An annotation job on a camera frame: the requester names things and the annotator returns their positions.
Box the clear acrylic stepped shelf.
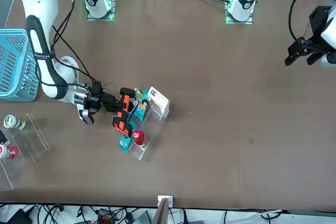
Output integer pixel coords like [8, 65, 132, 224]
[128, 95, 172, 162]
[0, 113, 51, 191]

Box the orange black barcode scanner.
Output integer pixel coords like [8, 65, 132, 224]
[112, 87, 138, 138]

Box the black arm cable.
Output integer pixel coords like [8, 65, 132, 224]
[288, 0, 316, 43]
[51, 0, 102, 86]

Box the black wrist cable box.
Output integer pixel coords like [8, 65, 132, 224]
[91, 81, 102, 95]

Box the metal frame post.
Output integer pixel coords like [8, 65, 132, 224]
[152, 195, 174, 224]

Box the orange black plug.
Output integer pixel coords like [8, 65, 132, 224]
[97, 208, 113, 224]

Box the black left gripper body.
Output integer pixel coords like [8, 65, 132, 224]
[306, 5, 333, 44]

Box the white cup green lid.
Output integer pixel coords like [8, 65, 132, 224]
[3, 114, 27, 130]

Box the white yellow cookie box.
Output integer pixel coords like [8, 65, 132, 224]
[145, 86, 172, 119]

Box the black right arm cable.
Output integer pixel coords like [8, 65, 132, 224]
[51, 0, 102, 86]

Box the teal snack packet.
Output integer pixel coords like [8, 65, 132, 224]
[135, 90, 152, 122]
[117, 132, 134, 153]

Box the red Coca-Cola bottle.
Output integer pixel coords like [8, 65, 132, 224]
[132, 130, 147, 148]

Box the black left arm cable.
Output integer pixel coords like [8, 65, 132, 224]
[288, 0, 316, 43]

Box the grey wrist sensor bar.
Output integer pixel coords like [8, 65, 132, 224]
[78, 107, 95, 125]

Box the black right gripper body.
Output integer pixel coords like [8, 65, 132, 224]
[86, 91, 106, 111]

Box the light blue shopping basket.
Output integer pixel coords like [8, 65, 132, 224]
[0, 28, 42, 103]

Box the red cup red-white lid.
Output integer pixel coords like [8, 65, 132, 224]
[0, 144, 19, 161]

